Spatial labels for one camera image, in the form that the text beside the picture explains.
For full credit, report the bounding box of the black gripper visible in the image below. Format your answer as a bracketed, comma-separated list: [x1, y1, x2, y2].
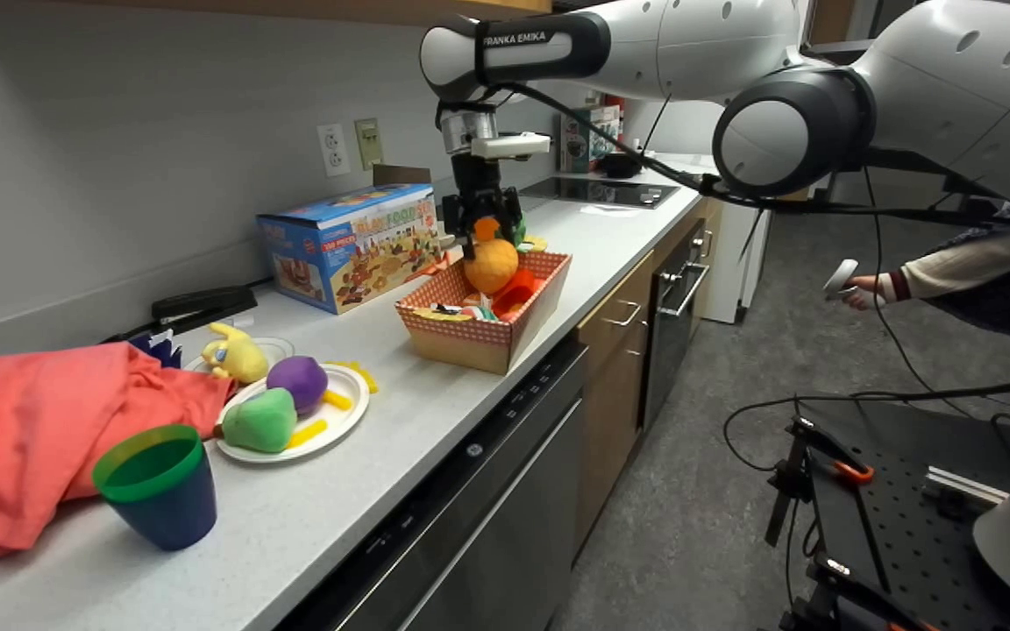
[437, 155, 531, 250]

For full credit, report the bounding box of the stuffed orange pineapple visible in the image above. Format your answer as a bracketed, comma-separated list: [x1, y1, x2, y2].
[460, 234, 524, 300]

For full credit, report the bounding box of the red checkered basket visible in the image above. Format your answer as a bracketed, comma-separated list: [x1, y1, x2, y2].
[393, 246, 573, 380]

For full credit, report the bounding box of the white handheld controller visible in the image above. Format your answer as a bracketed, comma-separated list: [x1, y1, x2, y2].
[819, 257, 864, 303]

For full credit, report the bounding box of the beige sleeved forearm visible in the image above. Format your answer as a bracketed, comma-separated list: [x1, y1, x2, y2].
[895, 227, 1010, 305]

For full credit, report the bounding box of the person's hand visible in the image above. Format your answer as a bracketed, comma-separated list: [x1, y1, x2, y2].
[846, 269, 908, 317]

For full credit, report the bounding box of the orange red toy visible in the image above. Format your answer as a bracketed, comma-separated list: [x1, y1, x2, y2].
[489, 273, 544, 328]

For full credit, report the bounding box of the brown cardboard piece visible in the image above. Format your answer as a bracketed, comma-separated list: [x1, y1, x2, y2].
[368, 163, 435, 193]

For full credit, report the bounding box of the black induction cooktop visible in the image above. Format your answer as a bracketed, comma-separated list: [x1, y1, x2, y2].
[517, 172, 680, 215]

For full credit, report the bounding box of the grey green carton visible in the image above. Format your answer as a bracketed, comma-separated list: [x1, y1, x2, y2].
[556, 102, 628, 176]

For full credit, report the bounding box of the blue toy food box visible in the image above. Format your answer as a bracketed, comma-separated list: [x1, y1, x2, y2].
[251, 178, 453, 319]

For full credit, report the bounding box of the black pot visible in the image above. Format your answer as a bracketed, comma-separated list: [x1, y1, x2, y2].
[593, 151, 648, 184]

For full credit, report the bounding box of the wooden upper cabinet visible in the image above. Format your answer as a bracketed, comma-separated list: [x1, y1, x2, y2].
[59, 0, 555, 28]

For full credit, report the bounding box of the wooden base cabinet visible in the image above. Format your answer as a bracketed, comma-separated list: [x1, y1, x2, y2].
[572, 186, 734, 554]

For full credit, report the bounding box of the black built-in oven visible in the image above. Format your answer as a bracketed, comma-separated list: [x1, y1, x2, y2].
[638, 221, 716, 433]

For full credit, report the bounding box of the purple plush toy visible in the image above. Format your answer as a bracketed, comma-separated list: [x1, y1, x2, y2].
[264, 353, 331, 420]

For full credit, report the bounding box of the white round plate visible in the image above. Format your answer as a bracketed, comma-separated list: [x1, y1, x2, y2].
[213, 358, 376, 469]

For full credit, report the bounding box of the yellow plush toy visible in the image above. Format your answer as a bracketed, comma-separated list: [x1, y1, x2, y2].
[198, 319, 273, 390]

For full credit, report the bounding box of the black stapler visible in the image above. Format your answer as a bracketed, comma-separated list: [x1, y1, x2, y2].
[98, 281, 258, 349]

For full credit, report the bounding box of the dark steel dishwasher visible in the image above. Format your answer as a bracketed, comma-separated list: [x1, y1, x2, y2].
[273, 336, 593, 631]

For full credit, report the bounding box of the green plush toy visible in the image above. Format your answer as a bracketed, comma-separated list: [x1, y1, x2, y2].
[218, 385, 301, 458]

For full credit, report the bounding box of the dark blue spiky toy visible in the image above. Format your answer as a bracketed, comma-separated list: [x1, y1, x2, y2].
[129, 330, 186, 372]

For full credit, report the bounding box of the blue cup green rim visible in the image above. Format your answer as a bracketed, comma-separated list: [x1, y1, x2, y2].
[87, 420, 222, 554]

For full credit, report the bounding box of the orange black bar clamp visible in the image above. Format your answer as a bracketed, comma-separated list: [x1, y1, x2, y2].
[763, 419, 884, 546]
[777, 552, 886, 631]

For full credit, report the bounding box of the coral pink cloth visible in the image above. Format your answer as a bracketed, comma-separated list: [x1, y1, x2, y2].
[0, 339, 239, 571]

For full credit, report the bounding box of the black perforated breadboard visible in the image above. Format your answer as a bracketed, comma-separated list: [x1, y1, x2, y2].
[806, 448, 999, 631]

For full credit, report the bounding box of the dark navy textured fabric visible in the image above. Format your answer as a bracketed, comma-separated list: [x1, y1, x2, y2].
[935, 260, 1010, 372]

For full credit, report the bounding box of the beige wall plate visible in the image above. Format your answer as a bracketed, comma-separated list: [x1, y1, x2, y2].
[350, 113, 389, 176]

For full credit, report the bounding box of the white wall outlet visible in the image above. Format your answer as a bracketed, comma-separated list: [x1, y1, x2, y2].
[316, 120, 352, 178]

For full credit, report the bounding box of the black cable hose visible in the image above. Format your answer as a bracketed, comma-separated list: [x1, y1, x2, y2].
[500, 78, 1010, 234]

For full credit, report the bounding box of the thin black cable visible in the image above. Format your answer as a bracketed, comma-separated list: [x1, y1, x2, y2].
[720, 215, 1010, 476]

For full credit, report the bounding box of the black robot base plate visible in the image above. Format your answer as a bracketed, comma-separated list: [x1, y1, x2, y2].
[798, 397, 1010, 631]

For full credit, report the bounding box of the white aluminium bracket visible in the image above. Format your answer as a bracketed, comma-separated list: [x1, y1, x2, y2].
[921, 462, 1010, 510]

